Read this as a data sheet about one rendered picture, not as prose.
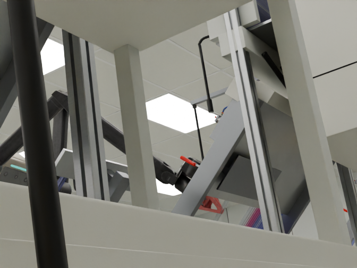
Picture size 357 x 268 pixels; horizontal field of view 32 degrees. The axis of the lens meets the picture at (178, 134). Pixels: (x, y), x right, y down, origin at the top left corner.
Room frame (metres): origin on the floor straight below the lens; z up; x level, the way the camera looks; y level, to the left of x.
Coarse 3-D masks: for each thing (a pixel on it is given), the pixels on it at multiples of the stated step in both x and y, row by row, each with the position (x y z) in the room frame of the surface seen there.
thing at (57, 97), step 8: (56, 96) 1.97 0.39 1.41; (64, 96) 1.97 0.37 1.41; (48, 104) 1.98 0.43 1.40; (56, 104) 1.98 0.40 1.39; (64, 104) 1.98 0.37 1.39; (48, 112) 2.00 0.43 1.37; (56, 112) 2.00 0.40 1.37; (16, 136) 2.03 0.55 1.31; (8, 144) 2.04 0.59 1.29; (16, 144) 2.04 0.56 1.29; (0, 152) 2.05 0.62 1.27; (8, 152) 2.05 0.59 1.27; (0, 160) 2.05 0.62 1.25
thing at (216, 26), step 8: (240, 8) 1.62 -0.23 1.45; (248, 8) 1.61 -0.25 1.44; (256, 8) 1.60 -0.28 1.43; (240, 16) 1.62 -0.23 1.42; (248, 16) 1.61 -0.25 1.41; (256, 16) 1.60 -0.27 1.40; (208, 24) 1.67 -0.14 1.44; (216, 24) 1.66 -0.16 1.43; (224, 24) 1.65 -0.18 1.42; (248, 24) 1.62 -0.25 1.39; (264, 24) 1.61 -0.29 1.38; (272, 24) 1.62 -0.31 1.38; (216, 32) 1.66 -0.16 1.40; (224, 32) 1.65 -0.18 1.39; (256, 32) 1.66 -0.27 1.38; (264, 32) 1.66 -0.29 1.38; (272, 32) 1.67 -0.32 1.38; (216, 40) 1.69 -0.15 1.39; (264, 40) 1.71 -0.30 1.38; (272, 40) 1.72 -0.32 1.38
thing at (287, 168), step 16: (272, 112) 1.79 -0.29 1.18; (272, 128) 1.85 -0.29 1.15; (288, 128) 1.93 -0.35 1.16; (240, 144) 1.78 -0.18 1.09; (272, 144) 1.92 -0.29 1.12; (288, 144) 2.00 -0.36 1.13; (240, 160) 1.77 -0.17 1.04; (272, 160) 1.99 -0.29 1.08; (288, 160) 2.07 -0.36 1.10; (224, 176) 1.78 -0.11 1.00; (240, 176) 1.83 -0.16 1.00; (288, 176) 2.15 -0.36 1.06; (304, 176) 2.24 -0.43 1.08; (208, 192) 1.84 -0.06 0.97; (224, 192) 1.91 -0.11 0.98; (240, 192) 1.90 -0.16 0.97; (256, 192) 1.97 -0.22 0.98; (288, 192) 2.24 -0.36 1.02; (288, 208) 2.32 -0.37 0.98
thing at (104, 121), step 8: (104, 120) 2.03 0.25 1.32; (104, 128) 2.03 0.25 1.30; (112, 128) 2.03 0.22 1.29; (104, 136) 2.04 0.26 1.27; (112, 136) 2.04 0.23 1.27; (120, 136) 2.05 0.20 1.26; (112, 144) 2.06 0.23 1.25; (120, 144) 2.06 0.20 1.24; (160, 160) 2.12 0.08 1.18; (160, 168) 2.09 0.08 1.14; (168, 168) 2.09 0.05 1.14; (160, 176) 2.10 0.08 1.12
